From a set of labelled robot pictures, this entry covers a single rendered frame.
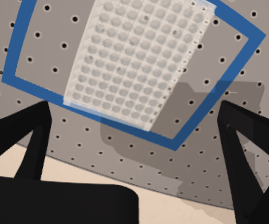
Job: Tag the blue tape outline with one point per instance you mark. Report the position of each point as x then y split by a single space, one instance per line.
222 11

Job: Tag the white well plate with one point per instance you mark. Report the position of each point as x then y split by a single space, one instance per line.
135 83

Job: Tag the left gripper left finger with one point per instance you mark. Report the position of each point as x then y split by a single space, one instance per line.
13 128

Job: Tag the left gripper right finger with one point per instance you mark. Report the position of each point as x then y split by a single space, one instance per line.
245 189

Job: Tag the grey flat mat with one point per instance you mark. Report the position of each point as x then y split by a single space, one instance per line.
196 171

